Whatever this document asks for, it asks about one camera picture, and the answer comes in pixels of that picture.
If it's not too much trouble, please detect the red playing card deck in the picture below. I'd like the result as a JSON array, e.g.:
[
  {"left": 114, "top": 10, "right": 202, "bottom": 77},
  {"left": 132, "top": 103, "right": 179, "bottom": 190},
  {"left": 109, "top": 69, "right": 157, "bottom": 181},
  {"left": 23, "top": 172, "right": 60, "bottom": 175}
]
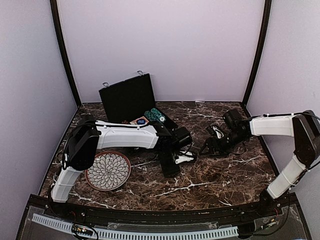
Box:
[{"left": 130, "top": 116, "right": 149, "bottom": 125}]

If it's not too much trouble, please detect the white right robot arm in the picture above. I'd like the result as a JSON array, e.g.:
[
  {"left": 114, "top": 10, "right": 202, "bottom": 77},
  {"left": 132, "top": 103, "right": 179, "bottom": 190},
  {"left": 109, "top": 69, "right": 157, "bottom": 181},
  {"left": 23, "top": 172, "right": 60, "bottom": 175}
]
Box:
[{"left": 199, "top": 109, "right": 320, "bottom": 217}]

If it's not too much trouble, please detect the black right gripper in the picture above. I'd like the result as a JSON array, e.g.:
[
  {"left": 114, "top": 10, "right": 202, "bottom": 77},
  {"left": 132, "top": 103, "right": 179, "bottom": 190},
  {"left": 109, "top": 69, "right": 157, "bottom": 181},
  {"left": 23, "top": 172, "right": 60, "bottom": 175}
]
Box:
[{"left": 200, "top": 130, "right": 248, "bottom": 157}]

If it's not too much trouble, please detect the black poker case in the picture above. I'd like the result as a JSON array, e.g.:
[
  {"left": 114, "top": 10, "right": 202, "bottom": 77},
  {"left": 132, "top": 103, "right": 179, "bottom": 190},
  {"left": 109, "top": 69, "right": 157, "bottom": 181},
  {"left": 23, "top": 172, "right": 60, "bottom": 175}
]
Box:
[{"left": 98, "top": 73, "right": 178, "bottom": 130}]

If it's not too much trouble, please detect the blue small blind button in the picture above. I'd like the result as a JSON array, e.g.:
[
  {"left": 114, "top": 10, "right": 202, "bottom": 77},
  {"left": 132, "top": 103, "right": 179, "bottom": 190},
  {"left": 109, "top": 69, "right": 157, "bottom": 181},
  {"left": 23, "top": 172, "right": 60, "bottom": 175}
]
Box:
[{"left": 136, "top": 118, "right": 147, "bottom": 125}]

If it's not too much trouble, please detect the green blue chip stack rear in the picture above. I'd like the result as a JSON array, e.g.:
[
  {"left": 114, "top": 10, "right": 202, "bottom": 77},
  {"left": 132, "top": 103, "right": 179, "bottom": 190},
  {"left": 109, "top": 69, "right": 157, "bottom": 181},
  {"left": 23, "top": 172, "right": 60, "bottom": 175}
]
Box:
[{"left": 150, "top": 108, "right": 166, "bottom": 123}]

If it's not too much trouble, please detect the green blue chip stack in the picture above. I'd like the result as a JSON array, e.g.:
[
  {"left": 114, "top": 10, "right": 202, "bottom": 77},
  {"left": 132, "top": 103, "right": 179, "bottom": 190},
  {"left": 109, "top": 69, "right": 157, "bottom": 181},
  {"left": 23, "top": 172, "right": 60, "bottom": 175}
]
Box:
[
  {"left": 150, "top": 108, "right": 166, "bottom": 123},
  {"left": 144, "top": 111, "right": 157, "bottom": 122}
]

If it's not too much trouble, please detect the green blue chip stack front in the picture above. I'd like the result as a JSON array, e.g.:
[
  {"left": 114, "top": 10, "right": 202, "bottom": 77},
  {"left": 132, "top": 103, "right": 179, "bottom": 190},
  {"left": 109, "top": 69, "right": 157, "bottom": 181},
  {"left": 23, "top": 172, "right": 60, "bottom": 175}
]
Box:
[{"left": 144, "top": 111, "right": 157, "bottom": 122}]

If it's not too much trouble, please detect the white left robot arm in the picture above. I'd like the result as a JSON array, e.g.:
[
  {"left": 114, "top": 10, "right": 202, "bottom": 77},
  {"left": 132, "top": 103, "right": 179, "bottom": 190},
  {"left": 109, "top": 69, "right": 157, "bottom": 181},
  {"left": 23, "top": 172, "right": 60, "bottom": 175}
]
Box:
[{"left": 48, "top": 115, "right": 197, "bottom": 218}]

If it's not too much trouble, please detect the floral patterned plate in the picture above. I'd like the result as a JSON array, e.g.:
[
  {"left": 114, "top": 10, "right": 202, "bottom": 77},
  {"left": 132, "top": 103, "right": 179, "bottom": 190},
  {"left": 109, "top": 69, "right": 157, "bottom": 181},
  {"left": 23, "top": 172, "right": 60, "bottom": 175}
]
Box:
[{"left": 85, "top": 151, "right": 131, "bottom": 192}]

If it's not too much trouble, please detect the black front table rail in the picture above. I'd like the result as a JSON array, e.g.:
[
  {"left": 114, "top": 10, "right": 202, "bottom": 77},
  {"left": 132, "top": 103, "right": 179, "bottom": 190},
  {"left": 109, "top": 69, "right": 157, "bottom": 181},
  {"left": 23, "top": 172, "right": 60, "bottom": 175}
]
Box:
[{"left": 27, "top": 194, "right": 298, "bottom": 226}]

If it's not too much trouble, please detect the white slotted cable duct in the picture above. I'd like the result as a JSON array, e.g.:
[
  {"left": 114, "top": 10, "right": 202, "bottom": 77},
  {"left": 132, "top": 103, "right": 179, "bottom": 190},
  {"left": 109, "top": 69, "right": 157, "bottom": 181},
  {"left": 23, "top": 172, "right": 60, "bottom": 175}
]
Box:
[{"left": 31, "top": 213, "right": 239, "bottom": 240}]

